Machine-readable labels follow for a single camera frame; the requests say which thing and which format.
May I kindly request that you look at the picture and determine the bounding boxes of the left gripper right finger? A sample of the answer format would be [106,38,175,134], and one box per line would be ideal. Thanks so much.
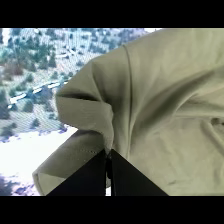
[109,148,170,197]

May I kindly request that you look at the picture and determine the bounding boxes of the olive green pants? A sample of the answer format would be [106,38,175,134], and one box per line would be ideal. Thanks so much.
[32,28,224,197]

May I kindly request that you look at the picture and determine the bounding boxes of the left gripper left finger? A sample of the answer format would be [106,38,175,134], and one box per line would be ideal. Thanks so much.
[46,149,108,197]

